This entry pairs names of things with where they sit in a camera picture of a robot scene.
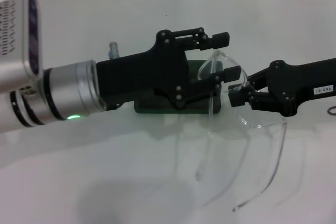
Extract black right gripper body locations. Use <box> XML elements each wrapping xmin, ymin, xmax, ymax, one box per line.
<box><xmin>264</xmin><ymin>57</ymin><xmax>336</xmax><ymax>118</ymax></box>

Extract green glasses case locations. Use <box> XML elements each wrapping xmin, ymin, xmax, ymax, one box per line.
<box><xmin>133</xmin><ymin>60</ymin><xmax>224</xmax><ymax>114</ymax></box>

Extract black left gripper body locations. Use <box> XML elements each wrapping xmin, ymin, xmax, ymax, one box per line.
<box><xmin>96</xmin><ymin>29</ymin><xmax>197</xmax><ymax>111</ymax></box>

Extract clear plastic glasses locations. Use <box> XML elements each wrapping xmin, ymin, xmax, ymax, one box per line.
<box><xmin>173</xmin><ymin>49</ymin><xmax>288</xmax><ymax>213</ymax></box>

